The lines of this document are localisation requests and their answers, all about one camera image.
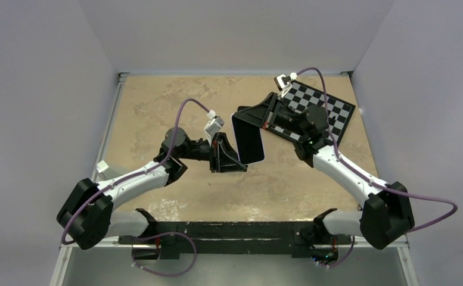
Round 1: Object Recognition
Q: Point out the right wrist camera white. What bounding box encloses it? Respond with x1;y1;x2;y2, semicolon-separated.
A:
274;72;298;98

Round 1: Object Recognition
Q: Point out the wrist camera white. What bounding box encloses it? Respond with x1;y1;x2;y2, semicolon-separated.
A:
203;110;225;144
274;72;298;98

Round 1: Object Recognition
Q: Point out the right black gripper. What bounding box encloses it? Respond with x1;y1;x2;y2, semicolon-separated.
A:
233;92;307;138

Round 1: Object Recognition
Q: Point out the black phone on table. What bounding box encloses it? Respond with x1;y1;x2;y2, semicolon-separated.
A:
236;105;250;113

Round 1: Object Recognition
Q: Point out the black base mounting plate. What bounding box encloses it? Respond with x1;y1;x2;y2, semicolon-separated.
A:
119;221;351;260

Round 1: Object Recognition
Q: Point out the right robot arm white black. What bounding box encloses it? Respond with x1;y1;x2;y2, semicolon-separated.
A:
231;92;415;250

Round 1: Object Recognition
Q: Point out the black white chessboard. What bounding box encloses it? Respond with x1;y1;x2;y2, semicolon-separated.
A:
284;80;356;144

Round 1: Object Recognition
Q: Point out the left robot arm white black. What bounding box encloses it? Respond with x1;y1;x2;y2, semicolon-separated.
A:
57;128;247;250

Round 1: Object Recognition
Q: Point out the small white box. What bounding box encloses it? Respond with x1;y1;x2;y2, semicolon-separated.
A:
95;160;109;173

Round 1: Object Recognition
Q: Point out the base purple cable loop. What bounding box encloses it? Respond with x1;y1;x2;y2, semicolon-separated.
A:
131;229;198;278

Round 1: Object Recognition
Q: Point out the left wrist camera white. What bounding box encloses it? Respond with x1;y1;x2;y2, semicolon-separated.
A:
203;110;225;144

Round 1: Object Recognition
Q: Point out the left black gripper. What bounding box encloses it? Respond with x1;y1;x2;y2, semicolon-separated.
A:
178;131;247;172

